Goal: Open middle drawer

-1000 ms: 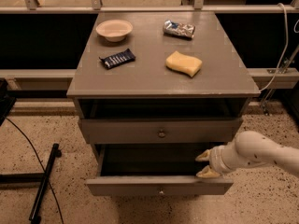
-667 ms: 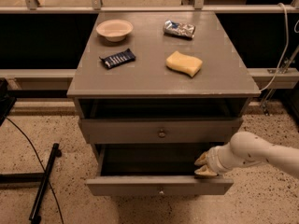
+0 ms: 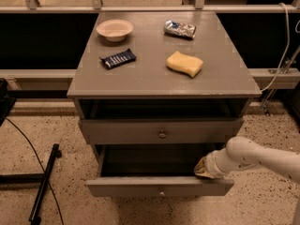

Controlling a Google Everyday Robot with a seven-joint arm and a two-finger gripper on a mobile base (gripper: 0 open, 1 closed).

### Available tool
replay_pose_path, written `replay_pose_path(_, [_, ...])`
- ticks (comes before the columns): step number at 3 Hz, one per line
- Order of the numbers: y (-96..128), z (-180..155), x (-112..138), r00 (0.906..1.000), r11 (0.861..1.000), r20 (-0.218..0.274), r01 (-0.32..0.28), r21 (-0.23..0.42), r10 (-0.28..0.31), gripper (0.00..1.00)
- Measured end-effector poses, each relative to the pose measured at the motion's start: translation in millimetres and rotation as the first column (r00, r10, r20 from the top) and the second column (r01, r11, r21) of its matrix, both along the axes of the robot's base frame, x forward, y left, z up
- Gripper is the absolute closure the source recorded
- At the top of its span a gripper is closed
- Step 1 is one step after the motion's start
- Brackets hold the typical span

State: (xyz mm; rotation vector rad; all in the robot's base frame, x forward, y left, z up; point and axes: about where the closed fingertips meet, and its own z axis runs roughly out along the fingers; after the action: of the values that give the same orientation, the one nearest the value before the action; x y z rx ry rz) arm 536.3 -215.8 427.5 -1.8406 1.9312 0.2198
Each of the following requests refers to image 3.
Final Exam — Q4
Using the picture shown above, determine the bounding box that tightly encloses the grey wooden drawer cabinet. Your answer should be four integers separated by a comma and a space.
67, 10, 263, 202

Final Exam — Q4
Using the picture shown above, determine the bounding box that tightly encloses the black floor cable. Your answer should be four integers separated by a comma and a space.
5, 117, 65, 225

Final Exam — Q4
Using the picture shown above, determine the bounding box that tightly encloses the silver crumpled chip bag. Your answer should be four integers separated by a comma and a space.
163, 20, 196, 39

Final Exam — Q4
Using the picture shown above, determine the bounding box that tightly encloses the dark blue snack packet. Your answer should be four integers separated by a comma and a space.
99, 49, 136, 69

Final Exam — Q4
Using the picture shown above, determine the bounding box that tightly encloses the black metal stand base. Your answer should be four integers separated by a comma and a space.
0, 143, 62, 225

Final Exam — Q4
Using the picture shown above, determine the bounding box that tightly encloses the white ceramic bowl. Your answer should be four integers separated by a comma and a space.
96, 20, 133, 42

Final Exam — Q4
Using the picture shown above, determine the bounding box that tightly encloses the metal railing frame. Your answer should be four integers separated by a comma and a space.
0, 0, 300, 15

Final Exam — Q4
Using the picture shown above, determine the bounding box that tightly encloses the grey drawer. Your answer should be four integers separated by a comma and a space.
86, 144, 234, 197
79, 118, 244, 144

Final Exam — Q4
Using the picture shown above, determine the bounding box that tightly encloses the grey top drawer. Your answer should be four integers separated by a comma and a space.
79, 118, 244, 144

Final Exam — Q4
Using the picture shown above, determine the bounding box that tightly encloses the white hanging cable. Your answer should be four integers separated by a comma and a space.
260, 2, 292, 93

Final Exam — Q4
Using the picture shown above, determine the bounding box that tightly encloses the yellow sponge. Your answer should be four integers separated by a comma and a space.
166, 52, 203, 78

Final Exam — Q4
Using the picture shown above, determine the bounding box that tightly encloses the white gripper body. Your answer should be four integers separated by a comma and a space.
204, 149, 231, 179

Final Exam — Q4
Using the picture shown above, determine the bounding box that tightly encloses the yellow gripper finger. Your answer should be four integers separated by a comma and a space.
194, 157, 215, 179

